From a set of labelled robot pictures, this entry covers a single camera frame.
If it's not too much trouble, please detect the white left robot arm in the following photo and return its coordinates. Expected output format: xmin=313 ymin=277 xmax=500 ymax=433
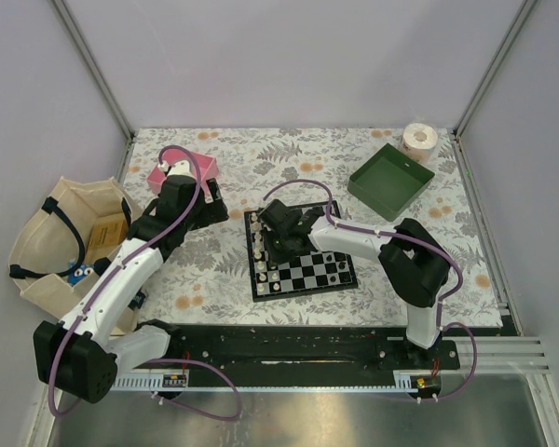
xmin=33 ymin=165 xmax=228 ymax=403

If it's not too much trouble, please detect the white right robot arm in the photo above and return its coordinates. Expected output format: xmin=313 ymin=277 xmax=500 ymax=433
xmin=258 ymin=199 xmax=451 ymax=369

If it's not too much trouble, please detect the black and white chessboard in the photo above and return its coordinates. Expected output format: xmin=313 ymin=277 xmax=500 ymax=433
xmin=244 ymin=211 xmax=359 ymax=303

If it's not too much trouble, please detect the pink square tray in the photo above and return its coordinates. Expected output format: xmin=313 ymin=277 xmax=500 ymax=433
xmin=147 ymin=149 xmax=220 ymax=195

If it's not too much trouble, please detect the floral patterned table mat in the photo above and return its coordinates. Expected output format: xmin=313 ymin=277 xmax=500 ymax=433
xmin=123 ymin=128 xmax=502 ymax=328

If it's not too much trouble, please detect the brown cardboard box in bag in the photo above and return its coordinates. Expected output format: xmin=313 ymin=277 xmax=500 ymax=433
xmin=85 ymin=212 xmax=129 ymax=264

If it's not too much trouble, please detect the green square tray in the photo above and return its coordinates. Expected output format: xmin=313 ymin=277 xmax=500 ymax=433
xmin=348 ymin=143 xmax=435 ymax=222

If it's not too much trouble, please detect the blue printed package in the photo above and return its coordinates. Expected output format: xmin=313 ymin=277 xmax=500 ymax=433
xmin=66 ymin=264 xmax=94 ymax=285

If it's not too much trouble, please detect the beige canvas tote bag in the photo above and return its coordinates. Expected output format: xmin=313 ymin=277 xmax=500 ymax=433
xmin=8 ymin=178 xmax=143 ymax=318

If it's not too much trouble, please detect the toilet paper roll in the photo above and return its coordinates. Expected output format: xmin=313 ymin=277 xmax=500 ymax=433
xmin=400 ymin=123 xmax=439 ymax=163

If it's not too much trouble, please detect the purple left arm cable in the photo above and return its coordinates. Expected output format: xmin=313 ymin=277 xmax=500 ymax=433
xmin=48 ymin=145 xmax=243 ymax=423

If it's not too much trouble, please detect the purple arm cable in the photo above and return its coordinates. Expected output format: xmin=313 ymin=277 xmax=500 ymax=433
xmin=263 ymin=179 xmax=479 ymax=402
xmin=48 ymin=145 xmax=243 ymax=423

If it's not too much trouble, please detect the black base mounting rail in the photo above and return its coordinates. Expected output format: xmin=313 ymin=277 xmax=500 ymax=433
xmin=154 ymin=324 xmax=460 ymax=395

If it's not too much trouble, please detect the aluminium frame post left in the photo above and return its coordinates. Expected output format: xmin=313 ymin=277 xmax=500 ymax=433
xmin=50 ymin=0 xmax=134 ymax=139

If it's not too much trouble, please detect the aluminium frame post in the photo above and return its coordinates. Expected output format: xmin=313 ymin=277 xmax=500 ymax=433
xmin=50 ymin=0 xmax=134 ymax=139
xmin=451 ymin=0 xmax=539 ymax=136

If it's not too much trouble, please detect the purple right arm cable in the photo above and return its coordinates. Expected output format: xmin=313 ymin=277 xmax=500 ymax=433
xmin=263 ymin=179 xmax=479 ymax=402

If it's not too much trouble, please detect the aluminium frame post right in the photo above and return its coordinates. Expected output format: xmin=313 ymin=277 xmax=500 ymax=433
xmin=451 ymin=0 xmax=539 ymax=136

